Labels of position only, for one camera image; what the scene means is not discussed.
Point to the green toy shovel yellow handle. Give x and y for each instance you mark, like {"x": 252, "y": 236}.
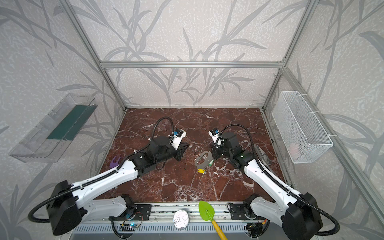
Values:
{"x": 207, "y": 213}

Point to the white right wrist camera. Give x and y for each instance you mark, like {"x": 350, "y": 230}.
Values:
{"x": 215, "y": 135}

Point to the grey metal tongs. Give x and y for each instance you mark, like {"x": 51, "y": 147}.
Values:
{"x": 262, "y": 156}

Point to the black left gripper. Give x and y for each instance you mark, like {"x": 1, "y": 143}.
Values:
{"x": 179, "y": 150}

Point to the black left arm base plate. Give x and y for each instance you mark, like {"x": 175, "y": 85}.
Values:
{"x": 139, "y": 212}

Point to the white wire mesh basket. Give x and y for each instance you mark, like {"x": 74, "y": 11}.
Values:
{"x": 299, "y": 124}

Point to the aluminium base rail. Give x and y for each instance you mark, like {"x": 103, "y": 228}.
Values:
{"x": 161, "y": 222}

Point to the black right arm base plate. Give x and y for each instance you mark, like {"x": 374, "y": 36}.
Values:
{"x": 239, "y": 211}

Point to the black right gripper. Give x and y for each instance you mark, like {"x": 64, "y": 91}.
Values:
{"x": 217, "y": 151}

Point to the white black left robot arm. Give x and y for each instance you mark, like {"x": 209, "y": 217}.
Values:
{"x": 78, "y": 203}

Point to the clear plastic wall tray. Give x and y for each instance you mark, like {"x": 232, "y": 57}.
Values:
{"x": 49, "y": 139}

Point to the round silver tin lid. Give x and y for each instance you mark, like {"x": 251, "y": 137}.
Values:
{"x": 181, "y": 219}

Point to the pink object in basket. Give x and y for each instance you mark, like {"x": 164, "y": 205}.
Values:
{"x": 294, "y": 150}

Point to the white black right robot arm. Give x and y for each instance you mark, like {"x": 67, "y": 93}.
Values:
{"x": 298, "y": 221}

